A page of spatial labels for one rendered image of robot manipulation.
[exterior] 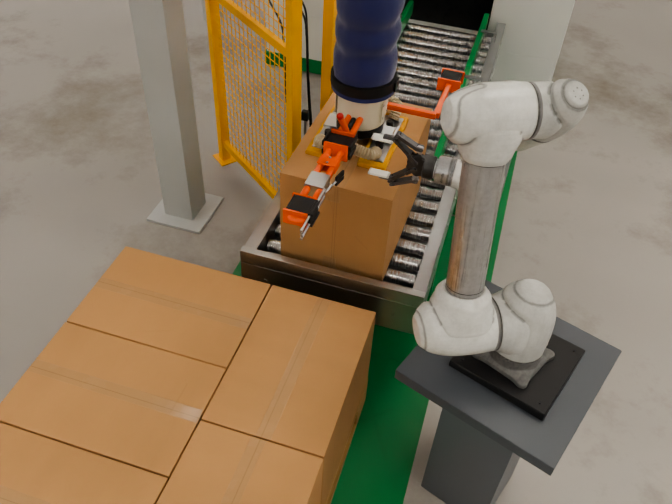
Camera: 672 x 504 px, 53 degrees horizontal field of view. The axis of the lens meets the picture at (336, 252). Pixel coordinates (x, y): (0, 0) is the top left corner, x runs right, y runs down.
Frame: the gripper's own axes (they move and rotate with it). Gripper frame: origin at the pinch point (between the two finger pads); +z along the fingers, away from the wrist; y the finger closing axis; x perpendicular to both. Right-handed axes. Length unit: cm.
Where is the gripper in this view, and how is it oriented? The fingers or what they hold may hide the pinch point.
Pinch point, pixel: (373, 154)
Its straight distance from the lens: 218.6
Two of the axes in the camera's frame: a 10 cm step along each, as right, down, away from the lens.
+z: -9.5, -2.5, 2.0
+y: -0.4, 7.2, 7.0
